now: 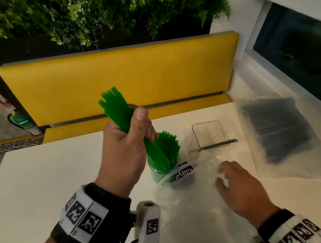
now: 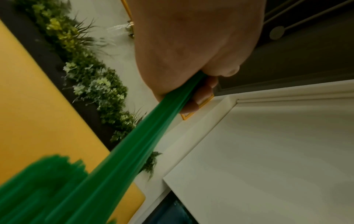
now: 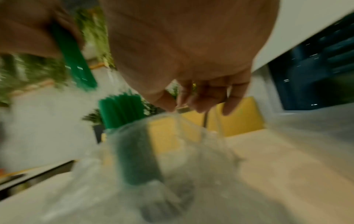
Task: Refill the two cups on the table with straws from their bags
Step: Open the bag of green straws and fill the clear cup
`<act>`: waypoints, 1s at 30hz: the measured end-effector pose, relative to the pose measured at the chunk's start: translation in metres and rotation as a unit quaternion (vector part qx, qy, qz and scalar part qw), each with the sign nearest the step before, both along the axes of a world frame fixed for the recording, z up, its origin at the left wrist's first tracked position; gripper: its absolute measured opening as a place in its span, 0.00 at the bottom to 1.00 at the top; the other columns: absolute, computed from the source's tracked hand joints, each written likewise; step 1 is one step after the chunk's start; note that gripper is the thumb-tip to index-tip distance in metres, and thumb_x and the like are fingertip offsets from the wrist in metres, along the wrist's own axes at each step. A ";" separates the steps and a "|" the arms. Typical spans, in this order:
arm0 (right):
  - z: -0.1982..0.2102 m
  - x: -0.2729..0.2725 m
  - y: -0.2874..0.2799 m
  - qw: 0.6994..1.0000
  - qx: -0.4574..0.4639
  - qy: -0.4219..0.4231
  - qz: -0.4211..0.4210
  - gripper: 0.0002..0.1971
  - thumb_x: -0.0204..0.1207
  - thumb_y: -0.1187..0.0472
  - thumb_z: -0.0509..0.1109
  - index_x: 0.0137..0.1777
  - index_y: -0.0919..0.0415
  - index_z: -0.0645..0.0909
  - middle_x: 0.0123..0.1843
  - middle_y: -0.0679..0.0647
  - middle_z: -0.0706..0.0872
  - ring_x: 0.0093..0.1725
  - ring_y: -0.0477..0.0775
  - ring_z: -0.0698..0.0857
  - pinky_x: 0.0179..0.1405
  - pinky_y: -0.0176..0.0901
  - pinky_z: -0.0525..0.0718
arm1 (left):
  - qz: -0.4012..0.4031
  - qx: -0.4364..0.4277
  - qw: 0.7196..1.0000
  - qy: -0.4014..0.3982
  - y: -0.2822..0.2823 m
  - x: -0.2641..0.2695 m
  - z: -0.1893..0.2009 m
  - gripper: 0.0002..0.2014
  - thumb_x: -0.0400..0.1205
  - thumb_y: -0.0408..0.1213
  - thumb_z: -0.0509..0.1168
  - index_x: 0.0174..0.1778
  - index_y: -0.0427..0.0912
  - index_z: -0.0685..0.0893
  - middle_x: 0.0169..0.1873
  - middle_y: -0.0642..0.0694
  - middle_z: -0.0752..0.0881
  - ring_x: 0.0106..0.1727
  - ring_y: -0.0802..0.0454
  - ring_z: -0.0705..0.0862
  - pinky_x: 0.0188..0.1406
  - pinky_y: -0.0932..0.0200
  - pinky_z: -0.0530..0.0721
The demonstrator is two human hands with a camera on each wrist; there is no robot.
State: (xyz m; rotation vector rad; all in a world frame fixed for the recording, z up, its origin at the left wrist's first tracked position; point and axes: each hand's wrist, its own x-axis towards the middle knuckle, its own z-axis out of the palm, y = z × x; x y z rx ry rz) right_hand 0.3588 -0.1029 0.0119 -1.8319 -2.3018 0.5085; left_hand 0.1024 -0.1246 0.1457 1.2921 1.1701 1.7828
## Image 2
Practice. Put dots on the person's left hand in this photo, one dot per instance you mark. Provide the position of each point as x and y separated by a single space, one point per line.
193 39

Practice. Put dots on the pile of green straws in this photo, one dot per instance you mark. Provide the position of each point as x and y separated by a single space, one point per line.
132 153

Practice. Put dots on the yellow bench seat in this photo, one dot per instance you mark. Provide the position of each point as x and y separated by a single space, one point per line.
33 109

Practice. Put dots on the black planter box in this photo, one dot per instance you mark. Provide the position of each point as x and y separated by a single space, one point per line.
16 15

